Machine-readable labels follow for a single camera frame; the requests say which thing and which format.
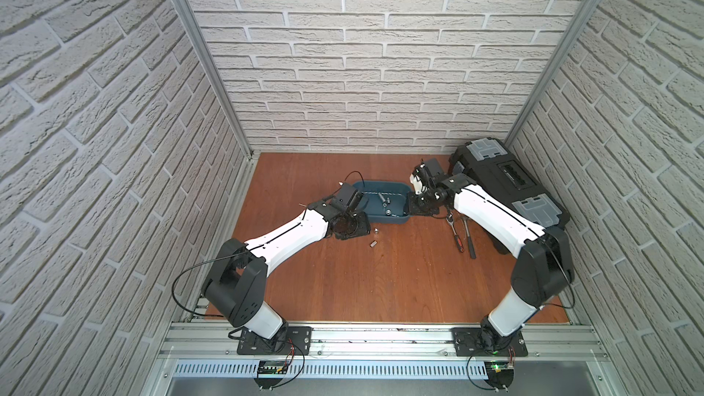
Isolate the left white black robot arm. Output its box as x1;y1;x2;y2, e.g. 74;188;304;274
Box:
170;181;371;356

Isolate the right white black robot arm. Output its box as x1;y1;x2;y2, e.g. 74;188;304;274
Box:
408;159;574;354

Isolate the teal plastic storage box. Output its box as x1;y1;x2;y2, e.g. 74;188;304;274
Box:
353;181;413;225

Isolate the black grey toolbox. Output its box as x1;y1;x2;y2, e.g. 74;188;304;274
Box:
448;137;571;229

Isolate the left green circuit board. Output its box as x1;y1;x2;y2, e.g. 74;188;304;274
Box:
254;360;291;390

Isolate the green circuit board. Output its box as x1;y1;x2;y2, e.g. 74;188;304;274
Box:
484;362;515;392
254;360;291;390

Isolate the right green circuit board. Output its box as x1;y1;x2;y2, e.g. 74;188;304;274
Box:
484;362;515;392

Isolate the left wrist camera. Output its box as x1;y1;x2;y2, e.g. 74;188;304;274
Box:
331;183;363;212

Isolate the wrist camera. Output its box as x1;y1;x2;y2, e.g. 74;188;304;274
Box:
331;183;363;212
410;159;447;194

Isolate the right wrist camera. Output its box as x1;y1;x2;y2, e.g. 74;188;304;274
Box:
410;159;447;194

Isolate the black handled tool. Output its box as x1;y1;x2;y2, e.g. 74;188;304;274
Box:
462;216;477;260

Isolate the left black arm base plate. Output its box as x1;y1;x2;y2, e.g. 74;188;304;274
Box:
236;324;313;356

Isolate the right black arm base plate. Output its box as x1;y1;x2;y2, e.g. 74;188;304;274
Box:
450;327;528;358

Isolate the aluminium front rail frame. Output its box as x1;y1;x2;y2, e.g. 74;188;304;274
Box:
142;320;625;395

